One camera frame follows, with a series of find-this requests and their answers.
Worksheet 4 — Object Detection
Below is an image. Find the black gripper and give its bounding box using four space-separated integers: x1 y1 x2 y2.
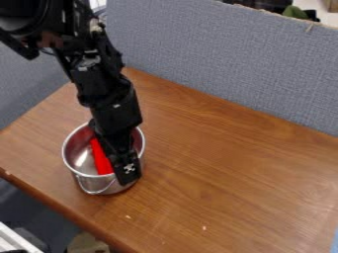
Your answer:
55 32 143 155

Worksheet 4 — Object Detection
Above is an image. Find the beige object under table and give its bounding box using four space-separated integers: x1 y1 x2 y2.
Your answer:
67 232 111 253

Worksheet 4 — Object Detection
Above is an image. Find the white slatted object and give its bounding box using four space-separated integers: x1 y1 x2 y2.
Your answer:
0 222 44 253

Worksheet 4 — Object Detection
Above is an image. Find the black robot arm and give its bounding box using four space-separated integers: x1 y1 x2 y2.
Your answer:
0 0 143 185

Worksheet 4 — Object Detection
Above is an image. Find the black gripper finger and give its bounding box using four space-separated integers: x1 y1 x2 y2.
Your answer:
105 128 142 186

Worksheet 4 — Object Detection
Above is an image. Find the green cloth item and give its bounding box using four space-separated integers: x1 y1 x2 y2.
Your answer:
282 5 309 20

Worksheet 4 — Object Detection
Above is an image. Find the grey fabric partition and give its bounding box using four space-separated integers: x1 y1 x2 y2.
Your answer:
0 43 68 129
107 0 338 136

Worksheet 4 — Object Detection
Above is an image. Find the grey fabric partition right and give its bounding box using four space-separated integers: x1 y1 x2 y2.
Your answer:
107 0 338 136

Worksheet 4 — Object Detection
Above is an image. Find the grey fabric partition left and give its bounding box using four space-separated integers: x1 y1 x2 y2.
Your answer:
0 43 68 129

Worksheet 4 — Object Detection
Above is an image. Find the red ridged block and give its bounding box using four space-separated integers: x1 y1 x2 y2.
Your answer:
89 138 113 175

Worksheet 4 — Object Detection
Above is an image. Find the silver metal pot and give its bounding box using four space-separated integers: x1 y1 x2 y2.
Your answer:
60 123 146 195

